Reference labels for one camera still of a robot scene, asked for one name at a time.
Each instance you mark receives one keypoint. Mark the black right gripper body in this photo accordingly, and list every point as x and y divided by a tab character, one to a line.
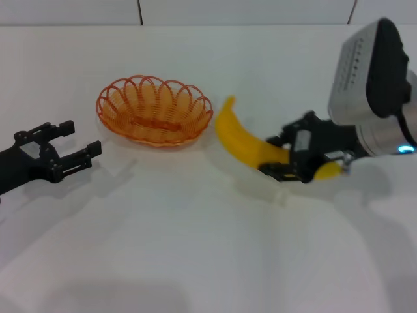
325	140

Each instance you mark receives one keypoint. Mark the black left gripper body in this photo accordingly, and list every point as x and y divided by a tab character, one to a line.
23	166

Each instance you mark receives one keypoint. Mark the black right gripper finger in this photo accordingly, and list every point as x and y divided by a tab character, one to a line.
277	170
281	139

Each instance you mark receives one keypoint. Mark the orange woven plastic basket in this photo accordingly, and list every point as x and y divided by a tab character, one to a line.
153	130

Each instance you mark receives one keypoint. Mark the yellow banana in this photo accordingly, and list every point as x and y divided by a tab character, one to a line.
238	133

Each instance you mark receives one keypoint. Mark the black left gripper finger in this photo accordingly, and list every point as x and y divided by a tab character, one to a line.
66	128
94	148

